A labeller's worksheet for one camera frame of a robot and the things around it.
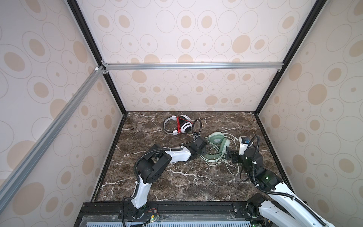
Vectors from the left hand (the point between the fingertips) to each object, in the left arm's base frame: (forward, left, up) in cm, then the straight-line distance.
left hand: (208, 147), depth 93 cm
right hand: (-7, -13, +14) cm, 20 cm away
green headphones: (+5, -6, +3) cm, 8 cm away
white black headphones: (+23, +24, -6) cm, 33 cm away
